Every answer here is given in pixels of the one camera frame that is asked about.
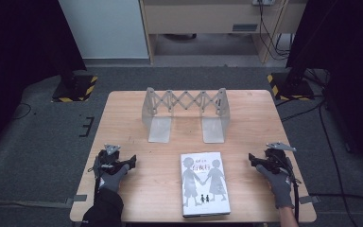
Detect black tape floor mark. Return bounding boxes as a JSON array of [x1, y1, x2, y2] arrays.
[[78, 115, 95, 138]]

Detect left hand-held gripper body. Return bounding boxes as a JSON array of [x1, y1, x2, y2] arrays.
[[93, 144, 130, 175]]

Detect black hanging cables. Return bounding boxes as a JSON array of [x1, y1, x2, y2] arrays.
[[257, 0, 293, 61]]

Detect person's left hand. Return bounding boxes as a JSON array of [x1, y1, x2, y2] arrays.
[[96, 163, 130, 194]]

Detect white power strip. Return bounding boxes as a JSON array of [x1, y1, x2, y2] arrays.
[[251, 0, 277, 7]]

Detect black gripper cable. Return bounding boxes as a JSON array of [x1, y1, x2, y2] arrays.
[[277, 155, 301, 223]]

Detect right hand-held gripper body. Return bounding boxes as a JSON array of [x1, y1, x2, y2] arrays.
[[257, 141, 297, 176]]

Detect white cabinet panel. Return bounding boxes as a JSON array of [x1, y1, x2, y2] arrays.
[[58, 0, 149, 61]]

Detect grey tape strip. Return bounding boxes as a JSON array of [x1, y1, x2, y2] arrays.
[[298, 195, 321, 205], [65, 194, 88, 205]]

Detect black floor cable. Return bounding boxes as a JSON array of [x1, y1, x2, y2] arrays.
[[308, 103, 363, 227], [11, 102, 33, 121], [279, 94, 327, 123]]

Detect light wooden desk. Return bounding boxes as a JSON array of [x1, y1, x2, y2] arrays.
[[139, 0, 309, 66]]

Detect person's right hand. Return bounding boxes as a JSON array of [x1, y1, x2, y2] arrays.
[[255, 164, 295, 210]]

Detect black yellow-striped stand base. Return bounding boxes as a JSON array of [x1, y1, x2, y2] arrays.
[[266, 72, 316, 102], [51, 74, 99, 104]]

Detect grey and white book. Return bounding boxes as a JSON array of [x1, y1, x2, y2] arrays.
[[180, 151, 232, 218]]

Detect expandable metal book rack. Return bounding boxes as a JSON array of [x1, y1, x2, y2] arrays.
[[141, 86, 232, 145]]

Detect black curtain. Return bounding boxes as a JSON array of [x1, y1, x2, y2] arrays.
[[0, 0, 87, 159], [285, 0, 363, 181]]

